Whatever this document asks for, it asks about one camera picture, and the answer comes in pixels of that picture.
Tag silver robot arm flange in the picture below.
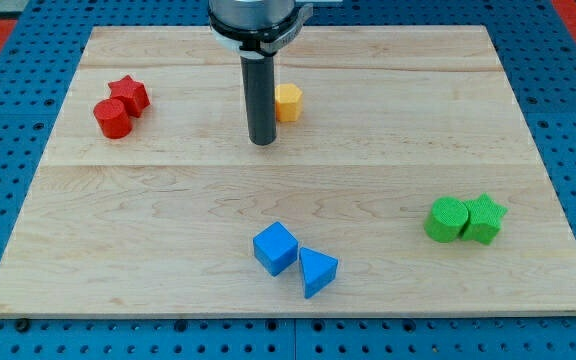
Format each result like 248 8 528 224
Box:
208 0 343 59

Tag blue cube block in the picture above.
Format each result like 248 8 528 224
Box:
252 222 299 276

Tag yellow hexagon block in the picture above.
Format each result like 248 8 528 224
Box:
275 83 303 122

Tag blue triangle block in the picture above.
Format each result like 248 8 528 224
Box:
299 247 339 299

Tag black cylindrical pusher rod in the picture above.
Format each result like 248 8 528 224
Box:
240 57 277 146

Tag wooden board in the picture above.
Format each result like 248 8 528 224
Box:
0 26 576 319

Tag green cylinder block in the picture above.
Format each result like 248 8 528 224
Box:
423 197 469 243

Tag red star block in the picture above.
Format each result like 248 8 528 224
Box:
108 75 150 118

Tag red cylinder block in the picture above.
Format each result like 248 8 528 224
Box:
93 99 132 139

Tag green star block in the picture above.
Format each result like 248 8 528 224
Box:
461 193 507 245

